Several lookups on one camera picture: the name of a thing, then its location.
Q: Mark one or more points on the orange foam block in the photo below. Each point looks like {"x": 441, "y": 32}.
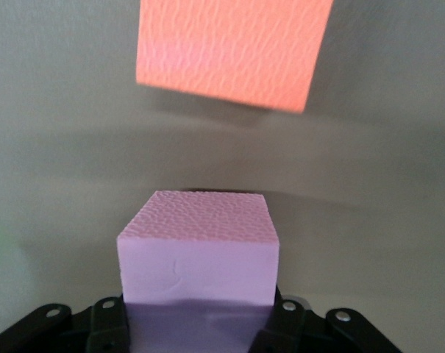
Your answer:
{"x": 226, "y": 48}

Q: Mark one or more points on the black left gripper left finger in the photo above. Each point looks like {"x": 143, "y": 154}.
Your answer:
{"x": 104, "y": 327}

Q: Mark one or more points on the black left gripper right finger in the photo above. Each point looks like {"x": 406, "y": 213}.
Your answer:
{"x": 292, "y": 331}

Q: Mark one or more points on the pink foam block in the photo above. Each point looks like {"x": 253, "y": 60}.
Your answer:
{"x": 198, "y": 257}

